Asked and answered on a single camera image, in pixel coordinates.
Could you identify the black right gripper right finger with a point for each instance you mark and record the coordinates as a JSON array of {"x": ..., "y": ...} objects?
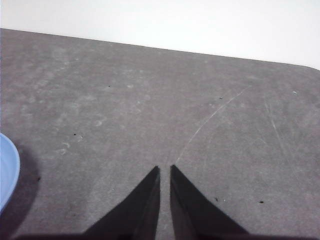
[{"x": 190, "y": 215}]

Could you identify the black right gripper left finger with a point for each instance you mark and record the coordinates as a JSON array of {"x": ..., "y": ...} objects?
[{"x": 140, "y": 215}]

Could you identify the blue round plate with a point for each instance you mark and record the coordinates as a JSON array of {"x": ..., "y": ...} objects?
[{"x": 7, "y": 170}]

